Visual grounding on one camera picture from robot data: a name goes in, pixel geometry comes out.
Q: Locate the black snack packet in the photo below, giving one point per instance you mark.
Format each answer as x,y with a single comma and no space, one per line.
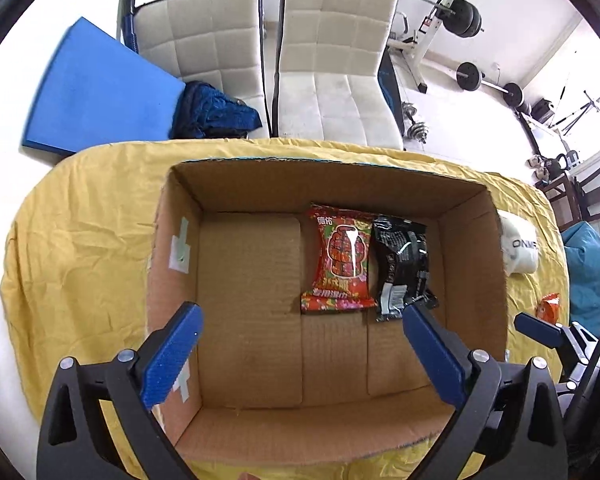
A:
402,260

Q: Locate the blue foam mat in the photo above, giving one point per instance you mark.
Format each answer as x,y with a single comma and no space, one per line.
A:
100,90

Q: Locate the black tripod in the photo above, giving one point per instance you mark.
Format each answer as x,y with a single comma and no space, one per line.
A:
577,110

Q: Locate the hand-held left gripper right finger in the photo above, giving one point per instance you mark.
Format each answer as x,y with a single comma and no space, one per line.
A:
432,355

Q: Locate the dark blue crumpled cloth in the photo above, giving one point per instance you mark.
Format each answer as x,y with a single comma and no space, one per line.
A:
215,112

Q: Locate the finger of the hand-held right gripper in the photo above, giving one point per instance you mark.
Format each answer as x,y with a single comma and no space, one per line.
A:
537,329

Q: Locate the white rolled packet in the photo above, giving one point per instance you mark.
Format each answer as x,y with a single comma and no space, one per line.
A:
520,247

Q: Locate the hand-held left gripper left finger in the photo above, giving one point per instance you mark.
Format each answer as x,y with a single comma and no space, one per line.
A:
172,355

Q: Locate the metal dumbbell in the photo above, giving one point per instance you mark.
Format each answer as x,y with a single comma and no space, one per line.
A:
416,122

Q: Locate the dark wooden chair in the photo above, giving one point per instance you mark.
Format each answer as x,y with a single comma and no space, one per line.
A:
590,190

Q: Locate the white padded chair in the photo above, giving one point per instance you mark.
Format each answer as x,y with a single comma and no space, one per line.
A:
330,60
205,35

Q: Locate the teal bean bag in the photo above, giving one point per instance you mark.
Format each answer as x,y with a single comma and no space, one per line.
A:
587,270

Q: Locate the cardboard box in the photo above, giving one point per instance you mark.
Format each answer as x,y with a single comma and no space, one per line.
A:
260,280

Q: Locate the red snack packet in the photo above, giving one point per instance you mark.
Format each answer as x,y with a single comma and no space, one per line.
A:
341,260

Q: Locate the black barbell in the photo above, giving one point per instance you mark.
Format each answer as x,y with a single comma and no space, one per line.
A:
480,80

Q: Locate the yellow tablecloth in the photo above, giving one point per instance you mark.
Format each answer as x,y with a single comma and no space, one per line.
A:
90,240

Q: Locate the small orange snack packet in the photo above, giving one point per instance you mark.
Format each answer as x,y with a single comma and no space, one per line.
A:
550,307

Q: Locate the white weight bench rack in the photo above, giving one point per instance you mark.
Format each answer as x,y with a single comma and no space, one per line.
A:
437,15

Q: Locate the black and blue panel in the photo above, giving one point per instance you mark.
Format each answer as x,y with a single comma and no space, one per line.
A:
391,95

